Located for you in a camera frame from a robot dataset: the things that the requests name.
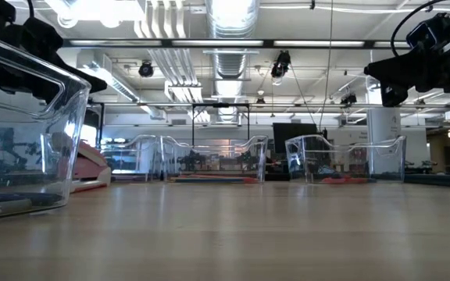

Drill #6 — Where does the silver ceiling air duct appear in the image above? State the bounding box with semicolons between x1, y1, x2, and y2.
205;0;261;122

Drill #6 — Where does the pink stapler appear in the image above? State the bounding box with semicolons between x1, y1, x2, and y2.
47;131;112;194

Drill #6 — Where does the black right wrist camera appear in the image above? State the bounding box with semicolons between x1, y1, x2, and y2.
405;12;450;52

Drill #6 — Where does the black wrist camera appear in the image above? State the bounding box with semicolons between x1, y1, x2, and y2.
405;12;450;52
13;16;64;59

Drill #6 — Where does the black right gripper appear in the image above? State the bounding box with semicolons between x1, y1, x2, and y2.
363;48;447;108

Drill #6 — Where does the white column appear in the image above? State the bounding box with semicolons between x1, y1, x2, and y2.
366;84;402;175

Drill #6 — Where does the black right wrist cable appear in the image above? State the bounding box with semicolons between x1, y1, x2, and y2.
389;0;450;58

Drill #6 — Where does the grey crayon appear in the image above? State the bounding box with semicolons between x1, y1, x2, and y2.
0;198;33;221

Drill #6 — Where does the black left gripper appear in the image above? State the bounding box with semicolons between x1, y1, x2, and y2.
0;33;109;105

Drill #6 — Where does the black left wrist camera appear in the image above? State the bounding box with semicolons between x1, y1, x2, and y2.
13;16;64;59

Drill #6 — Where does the black linear ceiling light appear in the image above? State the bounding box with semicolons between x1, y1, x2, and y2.
62;37;412;50

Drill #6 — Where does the clear plastic bin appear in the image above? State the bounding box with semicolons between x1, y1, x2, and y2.
284;134;407;184
99;134;163;183
0;27;92;222
160;134;269;184

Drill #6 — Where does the black monitor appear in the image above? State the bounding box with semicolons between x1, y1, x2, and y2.
272;123;319;154

